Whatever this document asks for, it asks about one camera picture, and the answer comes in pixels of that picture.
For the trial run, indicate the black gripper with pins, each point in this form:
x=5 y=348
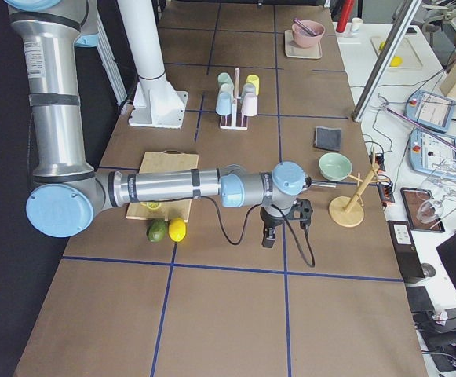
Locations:
x=271 y=218

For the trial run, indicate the mint green cup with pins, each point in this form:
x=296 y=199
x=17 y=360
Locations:
x=224 y=78

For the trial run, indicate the light blue cup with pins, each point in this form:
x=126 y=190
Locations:
x=224 y=104

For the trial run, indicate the grey cup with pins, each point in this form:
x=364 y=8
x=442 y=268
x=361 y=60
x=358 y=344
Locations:
x=248 y=87

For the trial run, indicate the cream white cup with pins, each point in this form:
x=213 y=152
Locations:
x=227 y=87

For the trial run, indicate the yellow cup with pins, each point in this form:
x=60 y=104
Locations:
x=255 y=81

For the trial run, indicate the white paper cup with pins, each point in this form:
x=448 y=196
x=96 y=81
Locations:
x=356 y=24

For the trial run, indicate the stainless steel scoop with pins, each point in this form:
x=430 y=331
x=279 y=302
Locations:
x=310 y=184

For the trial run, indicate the wooden mug tree stand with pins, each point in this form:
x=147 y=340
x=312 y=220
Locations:
x=348 y=211

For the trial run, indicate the whole yellow lemon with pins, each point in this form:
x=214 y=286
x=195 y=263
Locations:
x=177 y=229

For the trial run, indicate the mint green bowl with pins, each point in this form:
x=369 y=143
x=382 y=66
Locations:
x=334 y=166

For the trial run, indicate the green avocado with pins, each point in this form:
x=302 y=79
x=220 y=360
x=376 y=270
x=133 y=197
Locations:
x=157 y=230

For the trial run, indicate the grey folded cloth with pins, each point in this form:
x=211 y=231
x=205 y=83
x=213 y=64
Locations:
x=327 y=138

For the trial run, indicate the lemon slice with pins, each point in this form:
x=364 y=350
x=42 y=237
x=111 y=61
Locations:
x=151 y=205

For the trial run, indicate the bamboo cutting board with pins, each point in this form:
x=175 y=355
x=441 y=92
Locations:
x=168 y=161

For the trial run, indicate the blue teach pendant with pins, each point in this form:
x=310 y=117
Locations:
x=426 y=153
x=430 y=110

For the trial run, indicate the beige serving tray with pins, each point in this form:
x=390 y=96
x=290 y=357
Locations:
x=292 y=50

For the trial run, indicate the pink bowl with ice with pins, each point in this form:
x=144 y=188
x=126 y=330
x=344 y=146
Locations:
x=302 y=38

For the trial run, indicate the white tray with lemons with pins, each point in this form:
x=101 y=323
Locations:
x=405 y=57

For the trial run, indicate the red thermos bottle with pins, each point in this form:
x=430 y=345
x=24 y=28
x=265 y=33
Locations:
x=345 y=14

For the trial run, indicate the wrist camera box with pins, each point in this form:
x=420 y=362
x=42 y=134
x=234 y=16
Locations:
x=301 y=211

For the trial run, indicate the white wire cup rack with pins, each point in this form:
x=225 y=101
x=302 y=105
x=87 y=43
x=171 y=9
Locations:
x=229 y=122

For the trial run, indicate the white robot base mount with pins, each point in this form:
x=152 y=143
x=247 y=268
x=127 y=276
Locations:
x=156 y=102

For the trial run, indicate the aluminium frame post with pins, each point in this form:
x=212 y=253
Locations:
x=405 y=15

